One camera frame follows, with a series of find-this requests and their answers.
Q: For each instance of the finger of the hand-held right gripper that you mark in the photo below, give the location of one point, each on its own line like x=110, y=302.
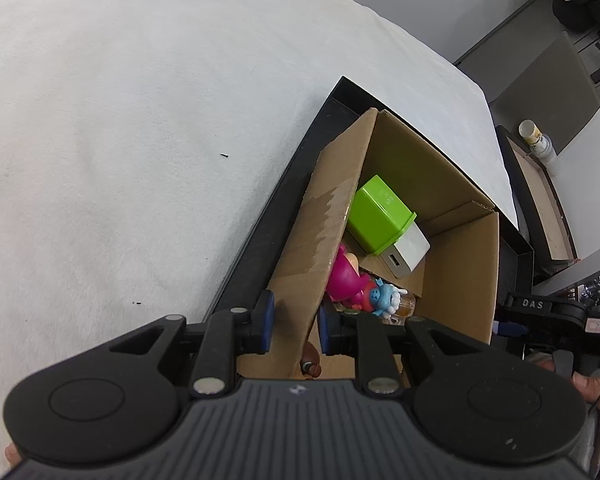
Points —
x=510, y=328
x=545, y=307

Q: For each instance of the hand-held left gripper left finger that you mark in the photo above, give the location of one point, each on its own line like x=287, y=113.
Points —
x=266, y=322

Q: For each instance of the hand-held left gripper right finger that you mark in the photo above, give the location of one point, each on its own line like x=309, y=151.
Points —
x=325, y=332

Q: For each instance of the brown toy figure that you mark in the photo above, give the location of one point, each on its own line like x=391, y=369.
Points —
x=311, y=361

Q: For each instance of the pink toy figure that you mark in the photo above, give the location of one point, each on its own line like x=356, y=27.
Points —
x=344, y=280

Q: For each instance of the blue toy figure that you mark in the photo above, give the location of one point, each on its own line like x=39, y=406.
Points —
x=382, y=297

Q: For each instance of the brown cardboard box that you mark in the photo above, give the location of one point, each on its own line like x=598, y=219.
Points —
x=460, y=270

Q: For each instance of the white charger block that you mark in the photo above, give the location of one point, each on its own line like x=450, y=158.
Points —
x=407, y=255

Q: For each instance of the green plastic box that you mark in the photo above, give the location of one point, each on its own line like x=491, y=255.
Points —
x=377, y=215

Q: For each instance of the person's right hand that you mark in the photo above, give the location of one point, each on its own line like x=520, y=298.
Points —
x=597, y=390

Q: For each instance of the person's left hand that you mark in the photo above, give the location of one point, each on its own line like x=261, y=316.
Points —
x=12, y=454

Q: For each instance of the black tray with wooden bottom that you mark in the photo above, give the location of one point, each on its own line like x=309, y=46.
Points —
x=545, y=200

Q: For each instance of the cream lidded bottle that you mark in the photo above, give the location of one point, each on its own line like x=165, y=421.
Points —
x=535, y=139

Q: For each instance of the white table cloth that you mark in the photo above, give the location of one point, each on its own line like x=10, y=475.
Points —
x=130, y=135

